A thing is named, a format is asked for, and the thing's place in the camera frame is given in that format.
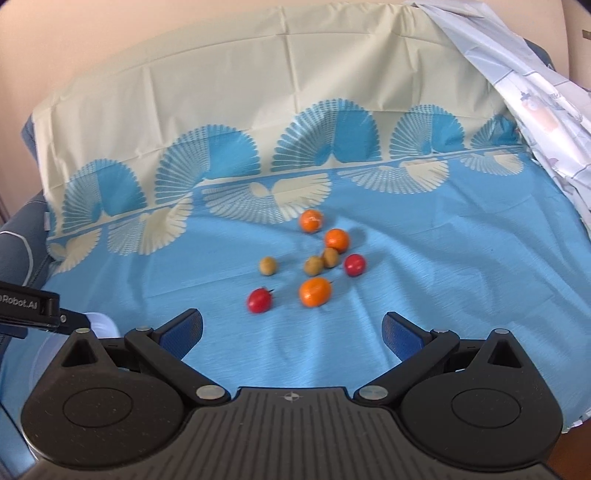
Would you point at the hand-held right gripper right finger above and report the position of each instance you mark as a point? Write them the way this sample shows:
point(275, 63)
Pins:
point(404, 337)

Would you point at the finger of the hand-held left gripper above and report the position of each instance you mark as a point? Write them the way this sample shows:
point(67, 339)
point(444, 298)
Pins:
point(74, 321)

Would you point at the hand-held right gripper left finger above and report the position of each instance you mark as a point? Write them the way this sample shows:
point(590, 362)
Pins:
point(182, 332)

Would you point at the pale blue plate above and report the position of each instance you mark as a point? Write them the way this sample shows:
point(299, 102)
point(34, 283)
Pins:
point(104, 325)

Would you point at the red cherry tomato with stem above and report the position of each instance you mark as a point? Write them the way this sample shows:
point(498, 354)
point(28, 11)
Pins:
point(259, 300)

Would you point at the small orange with stem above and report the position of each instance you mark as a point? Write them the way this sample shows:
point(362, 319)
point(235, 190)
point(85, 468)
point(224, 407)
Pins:
point(315, 291)

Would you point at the tan longan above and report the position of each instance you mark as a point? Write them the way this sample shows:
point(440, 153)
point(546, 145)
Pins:
point(331, 257)
point(314, 266)
point(268, 265)

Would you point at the blue fan-print cloth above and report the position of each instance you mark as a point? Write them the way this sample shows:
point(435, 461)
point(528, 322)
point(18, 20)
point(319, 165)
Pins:
point(415, 286)

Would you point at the pale checked blanket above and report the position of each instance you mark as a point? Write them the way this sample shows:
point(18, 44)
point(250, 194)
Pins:
point(531, 92)

